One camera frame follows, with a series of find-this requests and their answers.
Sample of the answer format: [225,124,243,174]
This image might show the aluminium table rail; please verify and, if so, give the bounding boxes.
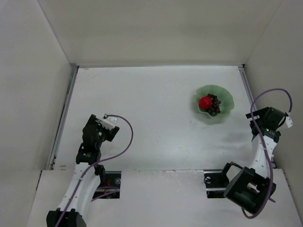
[238,64,276,168]
[45,63,79,170]

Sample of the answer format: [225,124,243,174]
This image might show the dark red fake grapes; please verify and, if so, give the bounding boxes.
[207,94,221,116]

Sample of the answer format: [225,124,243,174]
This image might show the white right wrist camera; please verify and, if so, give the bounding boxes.
[281,113,293,129]

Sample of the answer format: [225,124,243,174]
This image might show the left aluminium table rail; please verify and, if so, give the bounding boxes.
[45,63,79,170]

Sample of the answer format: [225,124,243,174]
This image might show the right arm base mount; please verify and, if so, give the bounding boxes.
[204,170,234,199]

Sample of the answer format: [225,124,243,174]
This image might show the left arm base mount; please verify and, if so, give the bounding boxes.
[93,171,122,199]

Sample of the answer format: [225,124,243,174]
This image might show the right aluminium table rail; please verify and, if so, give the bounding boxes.
[238,64,276,168]

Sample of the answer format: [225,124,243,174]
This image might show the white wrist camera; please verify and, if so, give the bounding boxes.
[281,113,293,129]
[100,114,118,130]

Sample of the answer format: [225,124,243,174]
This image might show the red fake apple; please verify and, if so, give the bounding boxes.
[198,96,213,110]

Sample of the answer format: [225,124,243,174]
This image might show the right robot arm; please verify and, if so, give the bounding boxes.
[223,107,290,216]

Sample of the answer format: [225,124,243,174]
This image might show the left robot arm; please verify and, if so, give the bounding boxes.
[46,115,119,227]

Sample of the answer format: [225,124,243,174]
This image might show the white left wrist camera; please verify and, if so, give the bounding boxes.
[100,114,118,130]

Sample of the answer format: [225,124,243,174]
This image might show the green scalloped fruit bowl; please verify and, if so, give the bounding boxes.
[193,85,234,123]

